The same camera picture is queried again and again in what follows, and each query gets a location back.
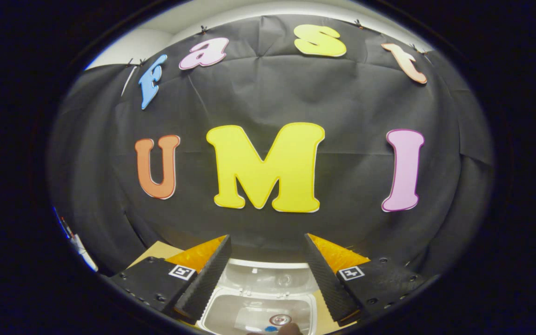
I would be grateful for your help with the white flat object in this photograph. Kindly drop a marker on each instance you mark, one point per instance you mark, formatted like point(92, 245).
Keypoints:
point(84, 253)

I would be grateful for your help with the blue paper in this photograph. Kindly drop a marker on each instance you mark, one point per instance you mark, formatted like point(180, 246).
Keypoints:
point(271, 329)

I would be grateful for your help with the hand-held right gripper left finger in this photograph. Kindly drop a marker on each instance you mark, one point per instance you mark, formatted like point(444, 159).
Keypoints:
point(207, 279)

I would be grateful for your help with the black backdrop cloth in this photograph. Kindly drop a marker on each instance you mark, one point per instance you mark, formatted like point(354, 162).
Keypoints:
point(342, 102)

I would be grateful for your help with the red pop can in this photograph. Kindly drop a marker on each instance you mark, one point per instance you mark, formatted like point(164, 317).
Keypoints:
point(280, 319)

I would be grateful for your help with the white desktop garbage bin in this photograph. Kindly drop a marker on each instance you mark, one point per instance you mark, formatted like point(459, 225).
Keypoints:
point(244, 309)

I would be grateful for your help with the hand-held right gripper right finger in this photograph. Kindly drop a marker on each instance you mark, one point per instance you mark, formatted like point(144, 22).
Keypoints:
point(326, 279)

